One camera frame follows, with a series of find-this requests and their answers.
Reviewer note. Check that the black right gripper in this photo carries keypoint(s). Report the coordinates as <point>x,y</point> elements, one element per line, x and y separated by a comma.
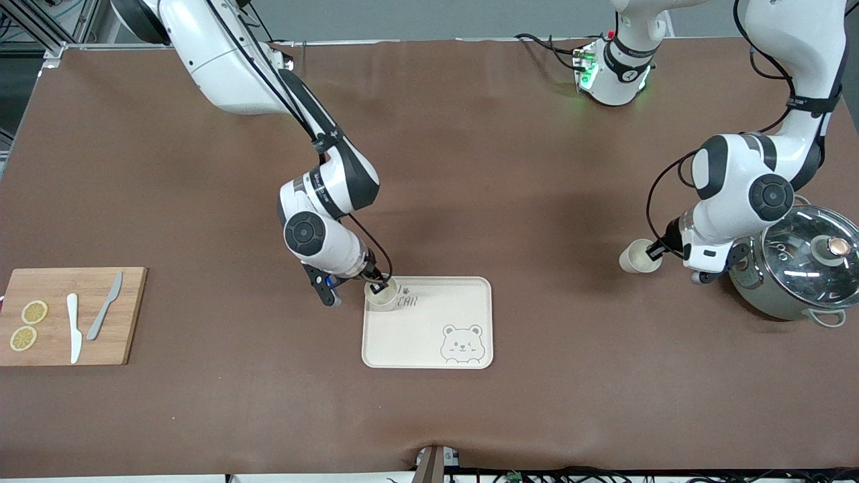
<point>371,274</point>

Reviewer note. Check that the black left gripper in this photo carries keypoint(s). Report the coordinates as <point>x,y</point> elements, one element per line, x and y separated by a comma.
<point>668,242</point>

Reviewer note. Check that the white plastic cup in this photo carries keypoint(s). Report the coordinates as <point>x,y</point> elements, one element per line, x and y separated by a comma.
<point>381,298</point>
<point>634,258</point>

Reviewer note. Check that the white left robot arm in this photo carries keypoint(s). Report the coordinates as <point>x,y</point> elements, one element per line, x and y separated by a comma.
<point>772,174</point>

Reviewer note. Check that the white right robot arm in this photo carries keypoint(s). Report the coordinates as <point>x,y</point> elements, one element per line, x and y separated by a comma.
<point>228,67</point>

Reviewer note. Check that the cream tray with bear print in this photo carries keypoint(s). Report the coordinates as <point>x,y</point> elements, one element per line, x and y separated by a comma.
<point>419,339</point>

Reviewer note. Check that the glass pot lid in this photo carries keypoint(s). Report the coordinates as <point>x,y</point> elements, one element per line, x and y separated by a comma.
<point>805,261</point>

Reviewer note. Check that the brown table mat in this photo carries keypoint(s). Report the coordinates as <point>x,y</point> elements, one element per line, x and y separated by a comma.
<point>510,201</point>

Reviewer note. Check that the wooden cutting board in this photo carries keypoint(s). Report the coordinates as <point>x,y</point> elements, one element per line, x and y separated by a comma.
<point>127,315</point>

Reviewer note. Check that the grey plastic knife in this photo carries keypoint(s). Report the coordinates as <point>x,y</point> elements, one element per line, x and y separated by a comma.
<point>102,312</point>

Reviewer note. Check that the white plastic knife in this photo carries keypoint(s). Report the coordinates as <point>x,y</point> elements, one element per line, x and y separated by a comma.
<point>74,329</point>

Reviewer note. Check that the yellow lemon slice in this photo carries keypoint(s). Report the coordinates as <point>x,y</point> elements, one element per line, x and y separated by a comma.
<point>34,312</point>
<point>23,339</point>

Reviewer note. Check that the aluminium frame profile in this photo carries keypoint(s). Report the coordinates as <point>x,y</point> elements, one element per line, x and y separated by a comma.
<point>33,30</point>

